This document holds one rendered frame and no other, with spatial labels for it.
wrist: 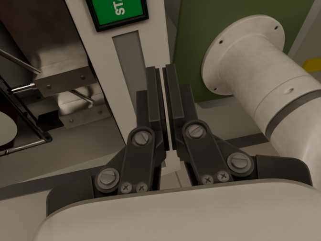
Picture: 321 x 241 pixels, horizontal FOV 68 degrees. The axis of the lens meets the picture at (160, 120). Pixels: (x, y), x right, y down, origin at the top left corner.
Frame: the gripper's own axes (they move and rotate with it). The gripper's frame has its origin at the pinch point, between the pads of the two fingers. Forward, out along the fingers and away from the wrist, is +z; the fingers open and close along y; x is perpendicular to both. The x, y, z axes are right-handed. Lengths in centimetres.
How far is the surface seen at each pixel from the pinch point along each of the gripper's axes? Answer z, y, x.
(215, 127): 123, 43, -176
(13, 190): 79, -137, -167
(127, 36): 15.6, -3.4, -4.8
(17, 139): 16.5, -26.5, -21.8
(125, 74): 15.3, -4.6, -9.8
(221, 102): 33, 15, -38
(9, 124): 16.7, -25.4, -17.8
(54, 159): 24, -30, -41
